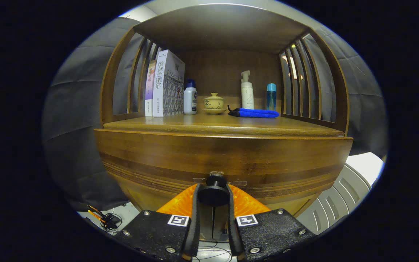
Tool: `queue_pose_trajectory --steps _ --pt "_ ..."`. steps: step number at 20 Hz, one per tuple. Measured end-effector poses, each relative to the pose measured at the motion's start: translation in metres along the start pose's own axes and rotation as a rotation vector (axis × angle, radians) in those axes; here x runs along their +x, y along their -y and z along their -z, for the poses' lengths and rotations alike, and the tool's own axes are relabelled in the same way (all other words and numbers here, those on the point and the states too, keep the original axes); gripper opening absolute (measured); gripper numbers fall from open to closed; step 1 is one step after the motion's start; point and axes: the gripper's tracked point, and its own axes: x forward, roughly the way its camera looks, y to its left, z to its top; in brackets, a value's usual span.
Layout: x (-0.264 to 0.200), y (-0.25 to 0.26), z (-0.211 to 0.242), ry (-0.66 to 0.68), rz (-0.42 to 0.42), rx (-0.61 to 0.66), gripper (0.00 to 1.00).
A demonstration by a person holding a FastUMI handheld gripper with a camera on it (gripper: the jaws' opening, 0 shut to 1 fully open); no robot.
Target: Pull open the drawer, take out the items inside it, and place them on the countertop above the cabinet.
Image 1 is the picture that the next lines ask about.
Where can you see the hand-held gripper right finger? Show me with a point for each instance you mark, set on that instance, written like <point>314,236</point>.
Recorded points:
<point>233,233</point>

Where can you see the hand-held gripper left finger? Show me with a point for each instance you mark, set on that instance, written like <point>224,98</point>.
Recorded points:
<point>194,225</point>

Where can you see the black drawer knob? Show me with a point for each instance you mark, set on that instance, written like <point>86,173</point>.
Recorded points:
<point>213,191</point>

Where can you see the wooden drawer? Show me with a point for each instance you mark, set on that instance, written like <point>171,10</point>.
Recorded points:
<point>231,156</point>

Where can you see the wooden countertop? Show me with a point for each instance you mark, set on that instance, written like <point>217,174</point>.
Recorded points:
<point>231,123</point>

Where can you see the brown wooden cabinet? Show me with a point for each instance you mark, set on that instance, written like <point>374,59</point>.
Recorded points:
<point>224,25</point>

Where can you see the orange black tool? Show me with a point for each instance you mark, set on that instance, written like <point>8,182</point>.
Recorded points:
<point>109,219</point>

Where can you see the blue folded cloth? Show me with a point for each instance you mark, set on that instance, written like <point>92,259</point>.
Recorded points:
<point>256,113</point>

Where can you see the yellow lidded teacup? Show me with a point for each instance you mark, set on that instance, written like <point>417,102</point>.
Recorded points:
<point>214,103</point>

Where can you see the white bottle blue cap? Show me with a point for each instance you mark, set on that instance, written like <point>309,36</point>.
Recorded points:
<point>190,100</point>

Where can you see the thick white book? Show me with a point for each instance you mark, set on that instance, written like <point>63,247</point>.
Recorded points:
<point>169,91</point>

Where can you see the white pump bottle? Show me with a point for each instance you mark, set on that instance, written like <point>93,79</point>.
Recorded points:
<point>247,96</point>

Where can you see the blue translucent bottle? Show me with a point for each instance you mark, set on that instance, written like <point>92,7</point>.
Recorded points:
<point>271,98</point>

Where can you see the thin purple book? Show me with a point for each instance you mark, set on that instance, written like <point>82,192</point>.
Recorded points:
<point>150,91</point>

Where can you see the black backdrop cloth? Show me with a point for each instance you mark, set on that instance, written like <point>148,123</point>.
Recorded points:
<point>71,127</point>

